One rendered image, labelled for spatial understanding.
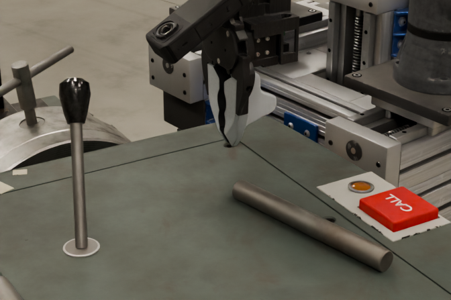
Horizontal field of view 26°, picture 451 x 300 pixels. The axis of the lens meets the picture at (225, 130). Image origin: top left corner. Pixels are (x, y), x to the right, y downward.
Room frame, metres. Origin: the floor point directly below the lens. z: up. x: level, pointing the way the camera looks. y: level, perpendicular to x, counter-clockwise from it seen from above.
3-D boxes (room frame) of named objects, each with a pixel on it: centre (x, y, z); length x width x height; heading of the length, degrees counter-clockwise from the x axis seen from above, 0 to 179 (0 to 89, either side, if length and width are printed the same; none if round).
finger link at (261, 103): (1.00, -0.03, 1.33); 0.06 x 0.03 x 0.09; 120
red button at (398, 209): (0.90, -0.18, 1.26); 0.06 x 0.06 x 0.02; 30
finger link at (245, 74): (0.98, -0.01, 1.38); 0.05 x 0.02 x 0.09; 30
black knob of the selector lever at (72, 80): (0.90, 0.15, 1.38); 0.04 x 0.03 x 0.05; 30
